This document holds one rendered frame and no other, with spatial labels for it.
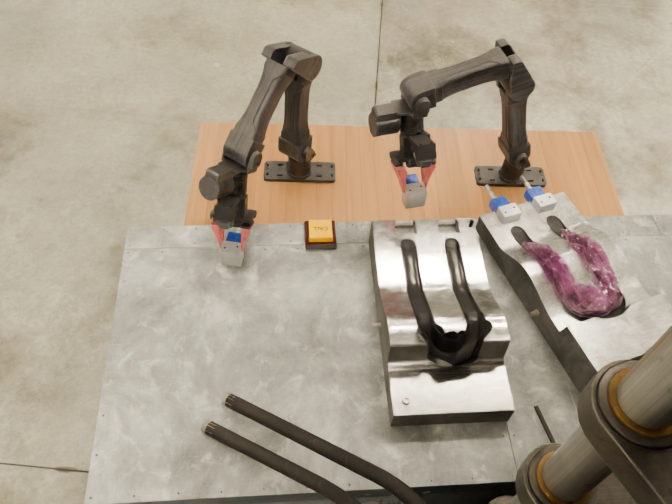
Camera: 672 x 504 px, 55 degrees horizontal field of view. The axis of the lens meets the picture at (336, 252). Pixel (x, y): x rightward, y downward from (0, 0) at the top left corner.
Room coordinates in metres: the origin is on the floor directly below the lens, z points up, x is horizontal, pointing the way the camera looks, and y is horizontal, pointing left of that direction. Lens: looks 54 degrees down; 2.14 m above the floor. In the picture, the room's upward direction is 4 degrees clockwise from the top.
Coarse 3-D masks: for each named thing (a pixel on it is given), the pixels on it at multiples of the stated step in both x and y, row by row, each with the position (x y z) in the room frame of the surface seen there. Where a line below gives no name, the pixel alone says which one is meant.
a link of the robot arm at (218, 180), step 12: (252, 156) 1.04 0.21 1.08; (216, 168) 1.00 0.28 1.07; (228, 168) 1.01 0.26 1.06; (240, 168) 1.03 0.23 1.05; (252, 168) 1.02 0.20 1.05; (204, 180) 0.98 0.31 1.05; (216, 180) 0.97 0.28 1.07; (228, 180) 0.99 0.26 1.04; (204, 192) 0.96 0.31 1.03; (216, 192) 0.95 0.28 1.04; (228, 192) 0.98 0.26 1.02
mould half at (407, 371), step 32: (384, 224) 1.02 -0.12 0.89; (416, 224) 1.03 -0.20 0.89; (384, 256) 0.92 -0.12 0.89; (480, 256) 0.94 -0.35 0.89; (384, 288) 0.83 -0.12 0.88; (448, 288) 0.85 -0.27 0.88; (480, 288) 0.85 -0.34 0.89; (384, 320) 0.74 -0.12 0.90; (448, 320) 0.73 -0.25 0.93; (384, 352) 0.69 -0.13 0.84; (416, 352) 0.66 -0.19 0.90; (480, 352) 0.68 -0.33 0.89; (416, 384) 0.61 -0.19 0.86; (448, 384) 0.61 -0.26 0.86; (480, 384) 0.62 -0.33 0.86; (416, 416) 0.54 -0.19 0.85; (448, 416) 0.55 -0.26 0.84; (480, 416) 0.56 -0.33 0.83
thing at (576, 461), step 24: (648, 360) 0.29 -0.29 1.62; (624, 384) 0.29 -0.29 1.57; (648, 384) 0.27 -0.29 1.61; (624, 408) 0.27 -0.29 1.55; (648, 408) 0.26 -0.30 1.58; (576, 432) 0.29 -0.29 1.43; (552, 456) 0.30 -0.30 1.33; (576, 456) 0.27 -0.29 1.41; (600, 456) 0.26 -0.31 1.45; (552, 480) 0.27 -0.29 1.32; (576, 480) 0.26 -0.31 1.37; (600, 480) 0.26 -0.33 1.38
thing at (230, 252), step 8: (232, 232) 1.00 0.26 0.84; (240, 232) 1.01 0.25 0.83; (232, 240) 0.97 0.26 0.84; (240, 240) 0.97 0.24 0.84; (224, 248) 0.94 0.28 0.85; (232, 248) 0.94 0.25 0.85; (240, 248) 0.94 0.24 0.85; (224, 256) 0.93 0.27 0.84; (232, 256) 0.92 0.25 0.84; (240, 256) 0.93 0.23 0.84; (224, 264) 0.93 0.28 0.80; (232, 264) 0.92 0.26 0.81; (240, 264) 0.92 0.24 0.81
